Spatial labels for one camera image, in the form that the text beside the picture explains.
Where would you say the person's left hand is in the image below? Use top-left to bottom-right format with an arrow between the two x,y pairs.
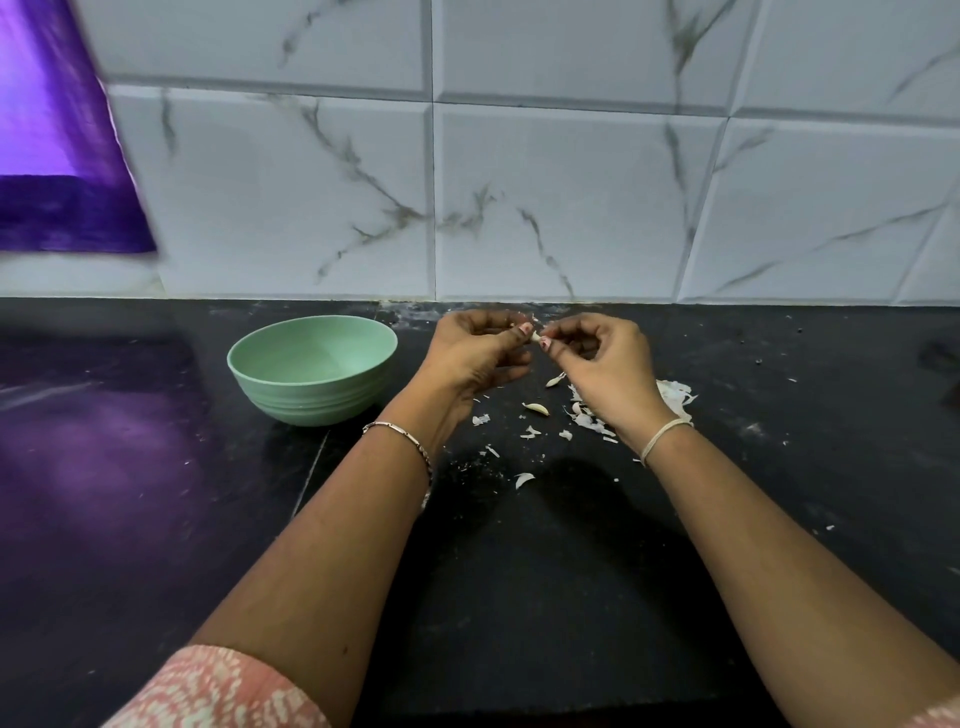
412,309 -> 539,431

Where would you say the mint green bowl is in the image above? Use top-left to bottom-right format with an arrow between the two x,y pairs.
226,313 -> 401,429

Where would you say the pink patterned left sleeve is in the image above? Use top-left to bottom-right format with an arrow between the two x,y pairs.
100,645 -> 333,728

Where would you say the silver right wrist bracelet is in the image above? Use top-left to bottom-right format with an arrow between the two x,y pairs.
637,415 -> 698,467

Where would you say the pink patterned right sleeve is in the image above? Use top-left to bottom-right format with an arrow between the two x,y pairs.
903,696 -> 960,728

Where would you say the person's right hand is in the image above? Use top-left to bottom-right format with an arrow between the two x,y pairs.
535,312 -> 680,455

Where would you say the pink patterned sleeve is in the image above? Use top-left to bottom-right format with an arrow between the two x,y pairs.
100,645 -> 333,728
903,696 -> 960,728

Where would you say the person's right forearm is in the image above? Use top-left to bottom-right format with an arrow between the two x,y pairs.
645,427 -> 960,728

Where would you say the purple cloth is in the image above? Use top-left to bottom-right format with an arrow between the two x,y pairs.
0,0 -> 158,255

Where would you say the silver wrist bracelet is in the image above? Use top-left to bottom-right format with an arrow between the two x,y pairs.
637,415 -> 698,467
361,420 -> 437,512

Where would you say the person's left forearm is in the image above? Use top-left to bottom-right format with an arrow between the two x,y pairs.
192,420 -> 449,707

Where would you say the silver left wrist bracelet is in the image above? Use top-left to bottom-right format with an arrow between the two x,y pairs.
361,420 -> 437,512

